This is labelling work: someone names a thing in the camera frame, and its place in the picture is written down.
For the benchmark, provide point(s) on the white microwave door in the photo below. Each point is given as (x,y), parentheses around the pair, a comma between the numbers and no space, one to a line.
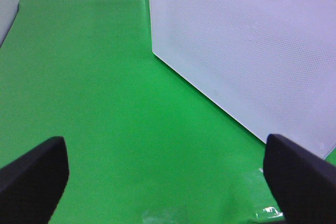
(270,64)

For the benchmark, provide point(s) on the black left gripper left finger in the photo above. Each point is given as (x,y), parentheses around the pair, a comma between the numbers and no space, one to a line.
(33,184)

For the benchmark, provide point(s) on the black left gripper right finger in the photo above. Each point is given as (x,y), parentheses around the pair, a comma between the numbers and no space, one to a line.
(302,184)

